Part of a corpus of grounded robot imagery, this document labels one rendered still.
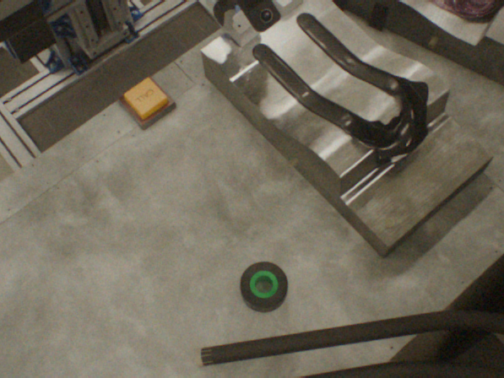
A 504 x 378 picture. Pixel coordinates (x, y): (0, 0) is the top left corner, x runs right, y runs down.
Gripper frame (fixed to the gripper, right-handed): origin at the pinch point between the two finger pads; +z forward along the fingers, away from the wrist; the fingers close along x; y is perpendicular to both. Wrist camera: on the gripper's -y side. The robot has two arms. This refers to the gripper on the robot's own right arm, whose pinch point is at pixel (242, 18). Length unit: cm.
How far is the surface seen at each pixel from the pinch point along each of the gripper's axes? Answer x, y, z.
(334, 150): 5.1, -29.9, -4.3
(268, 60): 0.3, -7.5, 5.0
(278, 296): 27.7, -41.5, 1.0
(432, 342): 0, -75, 85
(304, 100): 1.0, -18.1, 3.6
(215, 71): 8.9, -2.1, 6.2
